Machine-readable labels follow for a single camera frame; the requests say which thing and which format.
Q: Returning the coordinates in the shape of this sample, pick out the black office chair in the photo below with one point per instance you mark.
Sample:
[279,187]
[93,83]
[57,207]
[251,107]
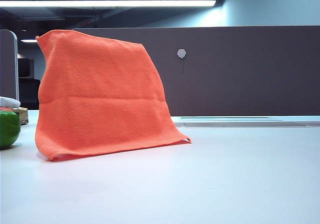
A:
[28,93]

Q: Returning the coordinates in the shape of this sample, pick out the green bell pepper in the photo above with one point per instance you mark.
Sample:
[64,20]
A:
[8,128]

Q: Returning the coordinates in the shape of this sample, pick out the grey hexagonal partition hook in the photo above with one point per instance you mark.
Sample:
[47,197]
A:
[181,53]

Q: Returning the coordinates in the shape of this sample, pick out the gold foil box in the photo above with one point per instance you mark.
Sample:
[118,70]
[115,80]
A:
[23,115]

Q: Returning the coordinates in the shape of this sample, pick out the dark background cabinet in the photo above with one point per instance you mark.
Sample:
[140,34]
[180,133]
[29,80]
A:
[25,68]

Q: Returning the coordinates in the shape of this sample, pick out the orange microfibre cloth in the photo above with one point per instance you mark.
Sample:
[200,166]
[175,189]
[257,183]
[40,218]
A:
[105,96]

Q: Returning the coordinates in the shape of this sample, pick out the grey rounded partition panel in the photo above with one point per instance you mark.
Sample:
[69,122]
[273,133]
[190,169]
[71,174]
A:
[8,63]

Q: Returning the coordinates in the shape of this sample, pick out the long ceiling light strip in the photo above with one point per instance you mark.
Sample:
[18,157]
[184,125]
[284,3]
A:
[100,3]

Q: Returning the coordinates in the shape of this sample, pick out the short ceiling light strip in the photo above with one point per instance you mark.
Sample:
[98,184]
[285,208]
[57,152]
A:
[29,40]

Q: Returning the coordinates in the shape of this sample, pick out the small red object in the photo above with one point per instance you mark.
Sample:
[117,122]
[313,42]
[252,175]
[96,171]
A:
[5,108]

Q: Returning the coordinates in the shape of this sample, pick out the white folded cloth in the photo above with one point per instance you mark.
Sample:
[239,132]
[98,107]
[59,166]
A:
[8,101]

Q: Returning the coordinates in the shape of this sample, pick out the dark brown desk partition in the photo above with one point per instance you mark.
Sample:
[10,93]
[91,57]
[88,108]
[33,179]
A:
[250,71]

